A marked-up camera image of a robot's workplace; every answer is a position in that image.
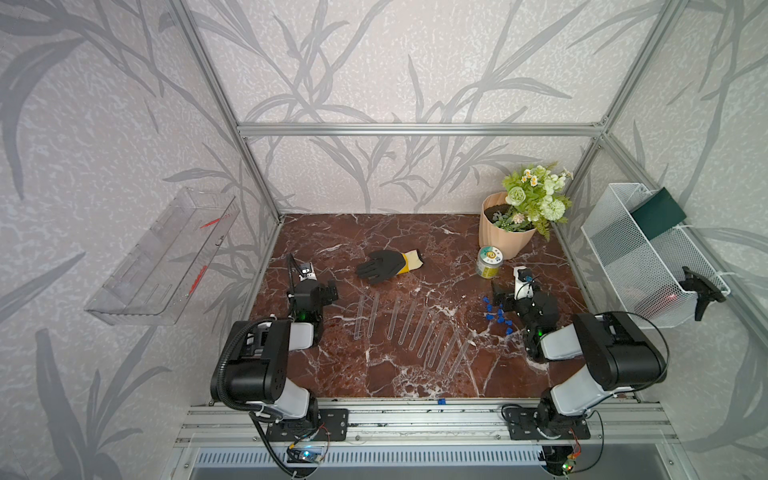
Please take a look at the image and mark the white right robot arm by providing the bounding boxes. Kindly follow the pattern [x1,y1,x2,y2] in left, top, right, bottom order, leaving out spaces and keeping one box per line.
[490,282,671,424]

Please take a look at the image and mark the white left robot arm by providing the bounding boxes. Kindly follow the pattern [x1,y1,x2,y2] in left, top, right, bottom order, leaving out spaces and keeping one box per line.
[210,279,339,429]

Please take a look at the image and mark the green round tape tin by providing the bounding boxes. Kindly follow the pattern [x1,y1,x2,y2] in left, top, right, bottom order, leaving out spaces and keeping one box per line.
[476,246,504,279]

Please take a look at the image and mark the beige flower pot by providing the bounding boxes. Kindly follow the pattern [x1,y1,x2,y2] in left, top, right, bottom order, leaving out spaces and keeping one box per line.
[478,191,538,260]

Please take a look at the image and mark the green white artificial flowers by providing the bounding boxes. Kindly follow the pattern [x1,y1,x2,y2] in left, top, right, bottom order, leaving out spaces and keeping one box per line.
[491,163,573,240]

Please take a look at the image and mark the dark green card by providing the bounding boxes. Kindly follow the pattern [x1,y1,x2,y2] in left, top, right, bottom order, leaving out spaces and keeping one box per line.
[630,188,687,240]

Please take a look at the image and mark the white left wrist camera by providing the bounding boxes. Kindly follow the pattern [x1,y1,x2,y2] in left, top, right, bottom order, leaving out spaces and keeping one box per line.
[298,262,317,282]

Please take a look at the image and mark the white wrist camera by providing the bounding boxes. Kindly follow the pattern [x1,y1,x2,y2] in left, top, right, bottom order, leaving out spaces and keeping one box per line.
[298,262,317,282]
[513,266,534,300]

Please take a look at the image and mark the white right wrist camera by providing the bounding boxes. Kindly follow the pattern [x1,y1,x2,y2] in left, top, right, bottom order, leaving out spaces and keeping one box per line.
[513,266,534,300]

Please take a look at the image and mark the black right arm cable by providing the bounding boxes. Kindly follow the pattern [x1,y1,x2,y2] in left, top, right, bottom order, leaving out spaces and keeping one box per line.
[599,311,671,397]

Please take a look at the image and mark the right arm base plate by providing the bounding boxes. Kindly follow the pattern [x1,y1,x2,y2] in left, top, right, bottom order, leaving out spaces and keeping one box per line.
[500,404,592,440]

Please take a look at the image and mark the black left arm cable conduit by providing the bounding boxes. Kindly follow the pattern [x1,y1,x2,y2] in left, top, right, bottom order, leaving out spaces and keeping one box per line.
[214,317,277,415]

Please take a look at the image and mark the white wire mesh basket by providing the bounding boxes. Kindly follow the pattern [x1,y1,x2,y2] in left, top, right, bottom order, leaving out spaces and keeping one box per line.
[582,183,731,328]

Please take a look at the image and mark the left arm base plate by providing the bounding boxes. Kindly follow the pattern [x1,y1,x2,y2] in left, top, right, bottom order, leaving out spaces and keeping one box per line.
[266,408,349,442]

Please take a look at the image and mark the aluminium front rail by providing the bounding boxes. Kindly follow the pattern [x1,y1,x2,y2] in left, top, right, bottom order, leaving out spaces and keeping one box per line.
[175,398,680,448]

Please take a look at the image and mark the clear acrylic wall shelf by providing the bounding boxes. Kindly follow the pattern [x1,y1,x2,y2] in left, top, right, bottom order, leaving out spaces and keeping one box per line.
[85,187,241,326]

